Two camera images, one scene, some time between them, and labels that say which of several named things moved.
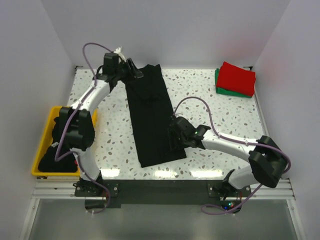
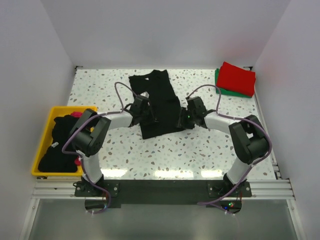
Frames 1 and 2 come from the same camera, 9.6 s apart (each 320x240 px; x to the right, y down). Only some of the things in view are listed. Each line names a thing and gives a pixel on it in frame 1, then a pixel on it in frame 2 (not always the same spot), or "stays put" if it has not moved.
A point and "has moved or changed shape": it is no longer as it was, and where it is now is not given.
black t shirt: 151,115 has moved or changed shape
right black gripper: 172,137 to 181,123
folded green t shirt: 222,91 stays put
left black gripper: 132,69 to 151,119
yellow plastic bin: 47,140 stays put
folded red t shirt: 236,80 stays put
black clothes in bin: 47,162 stays put
